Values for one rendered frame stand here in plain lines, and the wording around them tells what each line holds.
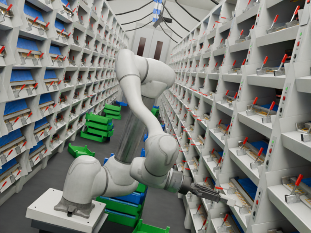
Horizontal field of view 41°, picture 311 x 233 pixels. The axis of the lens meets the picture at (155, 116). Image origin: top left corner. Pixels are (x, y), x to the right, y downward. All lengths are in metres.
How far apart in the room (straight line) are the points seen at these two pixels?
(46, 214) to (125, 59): 0.83
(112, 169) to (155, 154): 0.69
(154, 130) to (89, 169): 0.59
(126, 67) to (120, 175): 0.58
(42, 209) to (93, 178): 0.28
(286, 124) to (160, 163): 0.46
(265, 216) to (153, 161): 0.43
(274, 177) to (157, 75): 0.80
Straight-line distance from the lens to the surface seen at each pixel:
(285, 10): 2.21
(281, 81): 1.61
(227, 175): 2.19
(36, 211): 2.12
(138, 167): 1.64
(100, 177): 2.12
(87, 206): 2.16
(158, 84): 2.02
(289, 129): 1.48
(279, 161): 1.49
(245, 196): 1.89
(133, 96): 1.84
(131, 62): 1.94
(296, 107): 1.48
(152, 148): 1.51
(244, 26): 2.87
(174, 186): 1.67
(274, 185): 1.50
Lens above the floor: 1.02
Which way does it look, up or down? 6 degrees down
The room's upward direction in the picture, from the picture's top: 13 degrees clockwise
